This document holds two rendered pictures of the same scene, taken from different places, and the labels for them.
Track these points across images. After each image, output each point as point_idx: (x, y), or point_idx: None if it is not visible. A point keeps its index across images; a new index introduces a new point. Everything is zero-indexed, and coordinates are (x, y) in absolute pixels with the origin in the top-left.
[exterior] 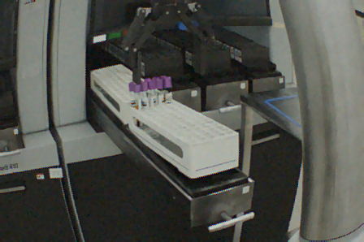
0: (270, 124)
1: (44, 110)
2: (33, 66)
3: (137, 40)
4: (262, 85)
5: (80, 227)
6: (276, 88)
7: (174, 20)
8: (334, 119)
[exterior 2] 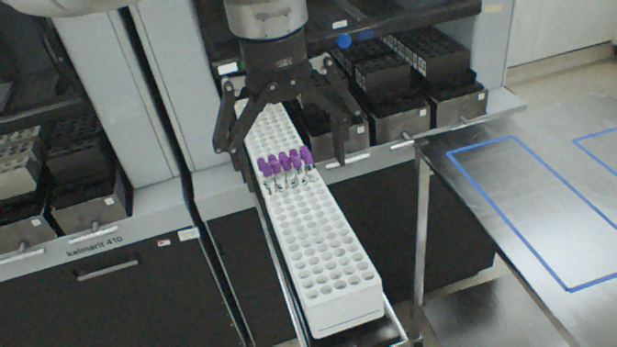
0: None
1: (166, 158)
2: (128, 107)
3: (235, 133)
4: (450, 107)
5: (229, 282)
6: (473, 106)
7: (288, 96)
8: None
